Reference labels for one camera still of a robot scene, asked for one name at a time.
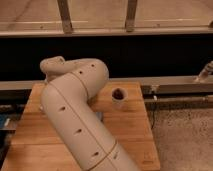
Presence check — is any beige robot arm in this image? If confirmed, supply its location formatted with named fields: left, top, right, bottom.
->
left=40, top=56, right=140, bottom=171

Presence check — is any brown cup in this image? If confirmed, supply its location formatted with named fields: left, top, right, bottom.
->
left=111, top=87, right=128, bottom=109

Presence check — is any blue sponge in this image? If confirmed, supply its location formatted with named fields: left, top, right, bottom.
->
left=96, top=112, right=103, bottom=121

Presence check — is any metal rail frame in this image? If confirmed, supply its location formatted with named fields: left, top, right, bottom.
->
left=0, top=76, right=213, bottom=108

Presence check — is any right window post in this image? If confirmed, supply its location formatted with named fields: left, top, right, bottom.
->
left=125, top=0, right=138, bottom=32

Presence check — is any window post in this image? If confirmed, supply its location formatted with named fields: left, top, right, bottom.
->
left=57, top=0, right=73, bottom=34
left=125, top=0, right=138, bottom=32

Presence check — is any left window post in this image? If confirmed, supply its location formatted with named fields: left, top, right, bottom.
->
left=57, top=0, right=73, bottom=34

